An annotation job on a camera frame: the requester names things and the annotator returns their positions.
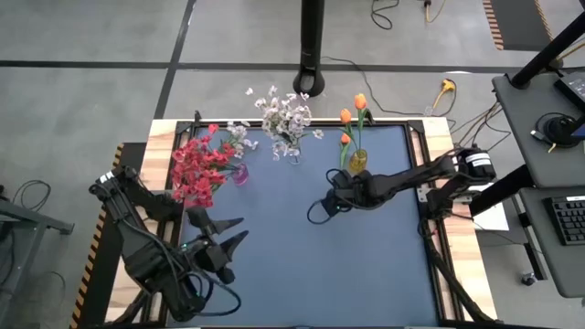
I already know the black metal table frame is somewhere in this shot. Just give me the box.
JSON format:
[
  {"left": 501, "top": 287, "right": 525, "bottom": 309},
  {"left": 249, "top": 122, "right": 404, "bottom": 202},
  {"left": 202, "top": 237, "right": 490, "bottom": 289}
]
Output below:
[{"left": 165, "top": 109, "right": 453, "bottom": 329}]

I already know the black coiled floor cable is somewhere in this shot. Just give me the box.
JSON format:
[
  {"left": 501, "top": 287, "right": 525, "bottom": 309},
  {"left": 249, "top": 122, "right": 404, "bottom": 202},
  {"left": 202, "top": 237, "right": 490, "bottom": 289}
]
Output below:
[{"left": 368, "top": 0, "right": 401, "bottom": 31}]

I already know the yellow floor cable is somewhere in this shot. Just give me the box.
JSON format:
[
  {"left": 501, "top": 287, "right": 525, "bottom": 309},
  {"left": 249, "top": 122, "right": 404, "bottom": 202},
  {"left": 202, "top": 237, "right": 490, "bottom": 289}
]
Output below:
[{"left": 422, "top": 0, "right": 448, "bottom": 24}]

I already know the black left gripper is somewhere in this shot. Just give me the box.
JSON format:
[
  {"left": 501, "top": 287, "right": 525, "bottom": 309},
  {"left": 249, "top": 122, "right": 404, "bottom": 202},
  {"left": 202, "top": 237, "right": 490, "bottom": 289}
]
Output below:
[{"left": 186, "top": 206, "right": 250, "bottom": 285}]

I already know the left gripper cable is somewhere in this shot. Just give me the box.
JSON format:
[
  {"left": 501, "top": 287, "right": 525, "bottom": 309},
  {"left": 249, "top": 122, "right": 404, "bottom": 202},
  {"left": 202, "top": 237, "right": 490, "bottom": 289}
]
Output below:
[{"left": 191, "top": 269, "right": 243, "bottom": 319}]

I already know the black diagonal frame strut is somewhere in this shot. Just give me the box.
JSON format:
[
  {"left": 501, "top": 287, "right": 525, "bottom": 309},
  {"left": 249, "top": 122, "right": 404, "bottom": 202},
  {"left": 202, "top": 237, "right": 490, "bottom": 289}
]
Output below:
[
  {"left": 422, "top": 241, "right": 497, "bottom": 326},
  {"left": 107, "top": 292, "right": 152, "bottom": 326}
]

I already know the black hazard-edged floor mat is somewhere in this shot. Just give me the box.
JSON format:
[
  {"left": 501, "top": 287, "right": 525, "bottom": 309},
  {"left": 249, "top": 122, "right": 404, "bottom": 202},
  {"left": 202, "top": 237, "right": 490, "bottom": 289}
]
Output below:
[
  {"left": 482, "top": 0, "right": 554, "bottom": 52},
  {"left": 68, "top": 142, "right": 148, "bottom": 329}
]

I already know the purple glass vase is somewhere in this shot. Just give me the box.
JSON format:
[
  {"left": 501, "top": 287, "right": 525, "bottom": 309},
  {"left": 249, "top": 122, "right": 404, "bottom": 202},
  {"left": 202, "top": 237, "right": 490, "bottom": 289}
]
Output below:
[{"left": 231, "top": 163, "right": 250, "bottom": 186}]

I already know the black round stand base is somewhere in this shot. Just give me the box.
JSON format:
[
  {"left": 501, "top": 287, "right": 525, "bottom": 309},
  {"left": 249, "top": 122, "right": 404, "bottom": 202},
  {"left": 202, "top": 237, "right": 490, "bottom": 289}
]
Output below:
[{"left": 533, "top": 111, "right": 585, "bottom": 150}]

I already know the orange artificial tulip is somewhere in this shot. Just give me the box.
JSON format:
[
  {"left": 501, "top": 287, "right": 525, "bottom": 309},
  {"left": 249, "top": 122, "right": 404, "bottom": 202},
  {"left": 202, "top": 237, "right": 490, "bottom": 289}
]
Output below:
[
  {"left": 338, "top": 107, "right": 362, "bottom": 154},
  {"left": 338, "top": 132, "right": 353, "bottom": 170},
  {"left": 352, "top": 92, "right": 372, "bottom": 154}
]

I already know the floor cable bundle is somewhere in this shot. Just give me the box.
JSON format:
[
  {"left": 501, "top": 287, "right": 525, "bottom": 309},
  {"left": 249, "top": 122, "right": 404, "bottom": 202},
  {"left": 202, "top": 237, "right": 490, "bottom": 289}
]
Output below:
[{"left": 450, "top": 100, "right": 516, "bottom": 159}]

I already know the yellow glass vase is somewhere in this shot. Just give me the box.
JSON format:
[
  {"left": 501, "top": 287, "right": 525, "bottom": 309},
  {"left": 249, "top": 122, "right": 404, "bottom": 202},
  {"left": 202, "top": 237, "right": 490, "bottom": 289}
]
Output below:
[{"left": 349, "top": 148, "right": 368, "bottom": 174}]

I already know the black desk leg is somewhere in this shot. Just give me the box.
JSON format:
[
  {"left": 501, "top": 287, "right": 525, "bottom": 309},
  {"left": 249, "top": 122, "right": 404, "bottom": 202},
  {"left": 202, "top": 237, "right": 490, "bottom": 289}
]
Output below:
[{"left": 523, "top": 228, "right": 548, "bottom": 281}]

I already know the black round post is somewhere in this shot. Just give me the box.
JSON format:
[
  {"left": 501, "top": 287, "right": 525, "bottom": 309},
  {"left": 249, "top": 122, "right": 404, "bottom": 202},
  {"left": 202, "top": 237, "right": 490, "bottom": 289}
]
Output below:
[{"left": 292, "top": 0, "right": 327, "bottom": 99}]

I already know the long black floor cable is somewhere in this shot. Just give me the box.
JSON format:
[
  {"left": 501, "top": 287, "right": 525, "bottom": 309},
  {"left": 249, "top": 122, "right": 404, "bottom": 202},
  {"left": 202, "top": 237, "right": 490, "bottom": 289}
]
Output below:
[{"left": 319, "top": 55, "right": 433, "bottom": 118}]

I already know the yellow power plug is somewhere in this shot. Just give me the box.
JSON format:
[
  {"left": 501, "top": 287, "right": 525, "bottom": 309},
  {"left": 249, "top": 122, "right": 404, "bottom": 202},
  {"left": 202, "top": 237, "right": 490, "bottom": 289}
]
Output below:
[{"left": 431, "top": 78, "right": 458, "bottom": 111}]

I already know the black diagonal pole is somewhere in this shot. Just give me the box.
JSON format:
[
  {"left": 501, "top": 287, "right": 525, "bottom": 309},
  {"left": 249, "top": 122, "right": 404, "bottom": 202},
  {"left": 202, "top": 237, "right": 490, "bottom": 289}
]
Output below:
[{"left": 508, "top": 11, "right": 585, "bottom": 90}]

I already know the black cable loop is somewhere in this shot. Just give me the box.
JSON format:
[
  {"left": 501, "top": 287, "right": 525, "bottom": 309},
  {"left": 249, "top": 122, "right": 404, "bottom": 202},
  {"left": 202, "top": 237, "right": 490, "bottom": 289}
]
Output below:
[{"left": 11, "top": 179, "right": 52, "bottom": 212}]

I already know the black laptop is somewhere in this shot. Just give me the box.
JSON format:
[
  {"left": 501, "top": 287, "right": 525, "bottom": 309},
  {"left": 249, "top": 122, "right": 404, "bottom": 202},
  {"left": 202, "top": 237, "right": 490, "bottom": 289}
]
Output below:
[{"left": 552, "top": 70, "right": 585, "bottom": 114}]

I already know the black keyboard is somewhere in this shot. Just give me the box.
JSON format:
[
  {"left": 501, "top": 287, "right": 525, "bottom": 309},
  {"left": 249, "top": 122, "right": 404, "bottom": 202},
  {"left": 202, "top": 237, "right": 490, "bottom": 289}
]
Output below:
[{"left": 542, "top": 195, "right": 585, "bottom": 247}]

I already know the grey desk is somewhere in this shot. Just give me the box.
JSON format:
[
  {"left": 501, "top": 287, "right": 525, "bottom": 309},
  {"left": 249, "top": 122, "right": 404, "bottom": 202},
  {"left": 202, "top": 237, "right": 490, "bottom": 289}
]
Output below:
[
  {"left": 491, "top": 68, "right": 585, "bottom": 189},
  {"left": 518, "top": 186, "right": 585, "bottom": 299}
]

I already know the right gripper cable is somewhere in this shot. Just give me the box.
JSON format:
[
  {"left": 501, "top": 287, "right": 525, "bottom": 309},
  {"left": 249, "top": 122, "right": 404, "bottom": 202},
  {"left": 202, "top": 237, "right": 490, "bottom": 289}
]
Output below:
[{"left": 306, "top": 169, "right": 342, "bottom": 226}]

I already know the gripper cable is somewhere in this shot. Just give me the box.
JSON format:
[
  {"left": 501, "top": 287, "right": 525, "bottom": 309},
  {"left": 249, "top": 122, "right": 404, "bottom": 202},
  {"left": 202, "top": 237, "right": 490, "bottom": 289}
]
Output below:
[
  {"left": 306, "top": 169, "right": 342, "bottom": 226},
  {"left": 191, "top": 269, "right": 243, "bottom": 319}
]

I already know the white paper sheet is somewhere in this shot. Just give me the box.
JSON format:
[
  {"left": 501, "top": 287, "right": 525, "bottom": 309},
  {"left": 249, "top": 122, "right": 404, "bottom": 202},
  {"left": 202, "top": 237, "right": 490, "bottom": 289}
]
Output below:
[{"left": 473, "top": 200, "right": 511, "bottom": 232}]

